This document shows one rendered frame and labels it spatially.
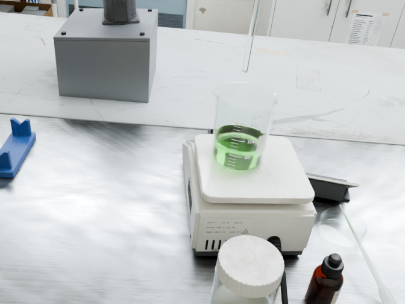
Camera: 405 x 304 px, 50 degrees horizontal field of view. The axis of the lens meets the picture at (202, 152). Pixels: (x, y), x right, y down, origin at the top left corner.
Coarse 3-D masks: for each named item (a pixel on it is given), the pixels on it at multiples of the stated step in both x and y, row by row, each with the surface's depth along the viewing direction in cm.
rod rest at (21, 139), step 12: (12, 120) 62; (24, 120) 62; (12, 132) 63; (24, 132) 63; (12, 144) 61; (24, 144) 62; (0, 156) 56; (12, 156) 59; (24, 156) 60; (0, 168) 57; (12, 168) 57
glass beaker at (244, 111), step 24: (216, 96) 46; (240, 96) 49; (264, 96) 48; (216, 120) 46; (240, 120) 44; (264, 120) 44; (216, 144) 47; (240, 144) 45; (264, 144) 47; (240, 168) 47
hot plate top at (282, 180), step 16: (208, 144) 52; (272, 144) 53; (288, 144) 53; (208, 160) 49; (272, 160) 50; (288, 160) 50; (208, 176) 47; (224, 176) 47; (240, 176) 47; (256, 176) 47; (272, 176) 48; (288, 176) 48; (304, 176) 48; (208, 192) 44; (224, 192) 45; (240, 192) 45; (256, 192) 45; (272, 192) 45; (288, 192) 46; (304, 192) 46
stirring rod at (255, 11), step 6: (258, 0) 41; (258, 6) 41; (252, 12) 42; (258, 12) 42; (252, 18) 42; (252, 24) 42; (252, 30) 42; (252, 36) 43; (252, 42) 43; (246, 48) 44; (246, 54) 44; (246, 60) 44; (246, 66) 45
